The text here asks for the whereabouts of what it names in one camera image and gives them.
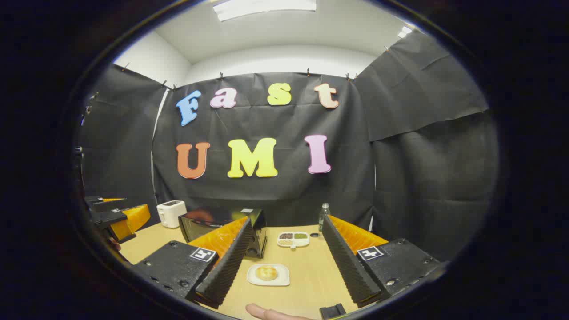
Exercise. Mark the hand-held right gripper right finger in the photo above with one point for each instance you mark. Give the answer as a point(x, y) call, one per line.
point(351, 266)

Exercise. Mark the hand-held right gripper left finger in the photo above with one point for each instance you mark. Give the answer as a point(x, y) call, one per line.
point(226, 266)

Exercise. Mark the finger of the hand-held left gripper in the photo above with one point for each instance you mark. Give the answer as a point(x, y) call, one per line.
point(104, 204)
point(129, 222)

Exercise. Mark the round bread bun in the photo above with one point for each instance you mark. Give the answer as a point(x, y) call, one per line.
point(266, 273)

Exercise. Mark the black electric oven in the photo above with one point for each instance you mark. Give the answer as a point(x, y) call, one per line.
point(258, 231)

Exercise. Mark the white toaster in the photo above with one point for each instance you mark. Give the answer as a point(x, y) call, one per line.
point(171, 214)

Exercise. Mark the clear green-label water bottle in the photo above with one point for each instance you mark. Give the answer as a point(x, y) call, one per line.
point(323, 220)

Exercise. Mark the white square plate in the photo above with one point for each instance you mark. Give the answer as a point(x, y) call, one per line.
point(282, 281)

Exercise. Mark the white divided grain dish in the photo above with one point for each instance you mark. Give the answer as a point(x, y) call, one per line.
point(293, 240)

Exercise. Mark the black backdrop cloth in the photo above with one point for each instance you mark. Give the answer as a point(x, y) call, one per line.
point(266, 195)

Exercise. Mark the small ceiling light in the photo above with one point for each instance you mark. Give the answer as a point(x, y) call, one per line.
point(405, 31)

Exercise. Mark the long ceiling light panel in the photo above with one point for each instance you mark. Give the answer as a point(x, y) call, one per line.
point(266, 8)

